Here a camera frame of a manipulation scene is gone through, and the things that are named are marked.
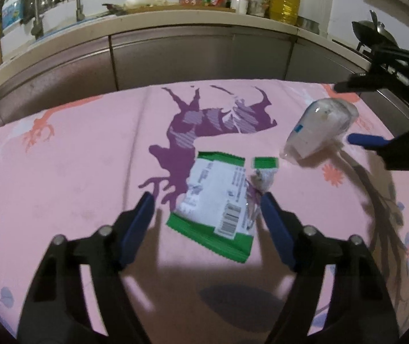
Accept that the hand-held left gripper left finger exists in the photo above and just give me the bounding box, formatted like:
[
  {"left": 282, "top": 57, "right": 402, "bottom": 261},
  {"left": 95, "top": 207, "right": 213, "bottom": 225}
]
[{"left": 17, "top": 191, "right": 156, "bottom": 344}]

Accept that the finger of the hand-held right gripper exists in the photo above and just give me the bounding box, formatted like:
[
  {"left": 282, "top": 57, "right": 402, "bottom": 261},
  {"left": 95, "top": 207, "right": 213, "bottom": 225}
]
[
  {"left": 347, "top": 130, "right": 409, "bottom": 171},
  {"left": 334, "top": 45, "right": 409, "bottom": 94}
]

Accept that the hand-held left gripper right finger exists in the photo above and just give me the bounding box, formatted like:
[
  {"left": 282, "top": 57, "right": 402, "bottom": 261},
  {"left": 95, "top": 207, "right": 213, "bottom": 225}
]
[{"left": 260, "top": 191, "right": 401, "bottom": 344}]

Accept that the clear plastic bottle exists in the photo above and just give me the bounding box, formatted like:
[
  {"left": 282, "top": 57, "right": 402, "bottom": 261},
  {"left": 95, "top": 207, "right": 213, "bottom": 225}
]
[{"left": 279, "top": 97, "right": 360, "bottom": 161}]

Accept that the green and white snack wrapper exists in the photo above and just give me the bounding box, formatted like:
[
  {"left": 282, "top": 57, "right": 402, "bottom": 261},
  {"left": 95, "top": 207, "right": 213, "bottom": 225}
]
[{"left": 166, "top": 151, "right": 280, "bottom": 263}]

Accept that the black wok with steel lid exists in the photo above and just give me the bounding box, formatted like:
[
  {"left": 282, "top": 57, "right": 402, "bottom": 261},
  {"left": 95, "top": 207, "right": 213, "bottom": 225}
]
[{"left": 351, "top": 10, "right": 399, "bottom": 49}]

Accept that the steel bowl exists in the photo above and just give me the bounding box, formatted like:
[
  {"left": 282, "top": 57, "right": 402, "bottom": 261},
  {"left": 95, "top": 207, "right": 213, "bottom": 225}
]
[{"left": 296, "top": 16, "right": 321, "bottom": 33}]

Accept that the pink printed tablecloth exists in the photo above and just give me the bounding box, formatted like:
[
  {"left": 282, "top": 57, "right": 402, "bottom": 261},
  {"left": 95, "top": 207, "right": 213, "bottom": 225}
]
[{"left": 0, "top": 79, "right": 409, "bottom": 344}]

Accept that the kitchen counter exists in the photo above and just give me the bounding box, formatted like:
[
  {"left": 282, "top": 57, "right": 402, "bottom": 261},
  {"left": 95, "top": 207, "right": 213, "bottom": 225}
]
[{"left": 0, "top": 11, "right": 409, "bottom": 130}]

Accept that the wooden cutting board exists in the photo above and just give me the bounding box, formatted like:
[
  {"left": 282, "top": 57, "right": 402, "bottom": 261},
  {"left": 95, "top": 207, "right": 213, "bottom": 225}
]
[{"left": 102, "top": 3, "right": 181, "bottom": 13}]

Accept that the white sink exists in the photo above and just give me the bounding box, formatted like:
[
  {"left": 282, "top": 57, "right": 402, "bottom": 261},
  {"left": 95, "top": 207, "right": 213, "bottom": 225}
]
[{"left": 28, "top": 0, "right": 129, "bottom": 44}]

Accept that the white food bundle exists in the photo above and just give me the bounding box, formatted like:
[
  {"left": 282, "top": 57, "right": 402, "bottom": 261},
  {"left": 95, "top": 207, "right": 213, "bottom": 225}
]
[{"left": 123, "top": 0, "right": 165, "bottom": 8}]

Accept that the blue and white detergent jug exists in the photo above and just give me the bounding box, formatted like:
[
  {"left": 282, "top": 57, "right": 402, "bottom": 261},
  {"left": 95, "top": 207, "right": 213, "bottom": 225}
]
[{"left": 1, "top": 0, "right": 26, "bottom": 31}]

